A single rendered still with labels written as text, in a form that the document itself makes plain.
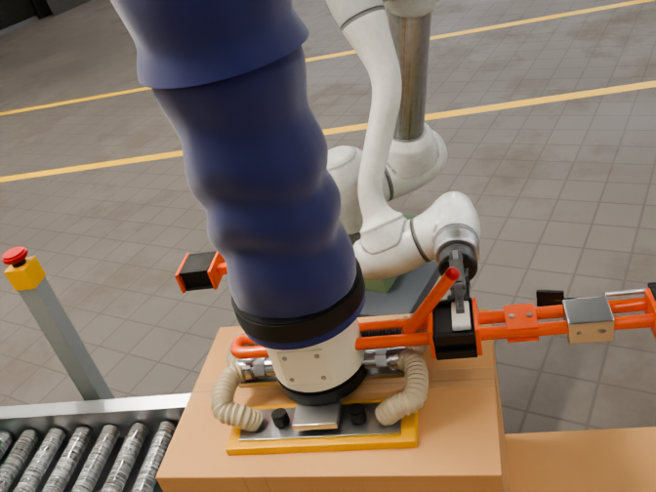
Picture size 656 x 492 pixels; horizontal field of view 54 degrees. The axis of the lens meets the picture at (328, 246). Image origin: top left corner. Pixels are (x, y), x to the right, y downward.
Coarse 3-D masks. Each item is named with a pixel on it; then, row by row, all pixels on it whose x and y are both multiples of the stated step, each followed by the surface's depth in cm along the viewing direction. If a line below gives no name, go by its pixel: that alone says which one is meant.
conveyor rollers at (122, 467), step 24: (0, 432) 193; (24, 432) 190; (48, 432) 188; (144, 432) 183; (168, 432) 179; (0, 456) 189; (24, 456) 186; (48, 456) 182; (72, 456) 179; (96, 456) 176; (120, 456) 174; (0, 480) 177; (24, 480) 175; (48, 480) 173; (96, 480) 173; (120, 480) 169; (144, 480) 166
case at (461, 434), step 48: (384, 384) 120; (432, 384) 118; (480, 384) 115; (192, 432) 121; (432, 432) 109; (480, 432) 106; (192, 480) 113; (240, 480) 111; (288, 480) 108; (336, 480) 106; (384, 480) 104; (432, 480) 102; (480, 480) 101
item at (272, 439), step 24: (264, 408) 120; (288, 408) 118; (360, 408) 110; (240, 432) 116; (264, 432) 114; (288, 432) 113; (312, 432) 112; (336, 432) 110; (360, 432) 109; (384, 432) 108; (408, 432) 108
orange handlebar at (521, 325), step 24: (480, 312) 110; (504, 312) 109; (528, 312) 106; (552, 312) 107; (240, 336) 120; (384, 336) 111; (408, 336) 109; (480, 336) 106; (504, 336) 106; (528, 336) 105
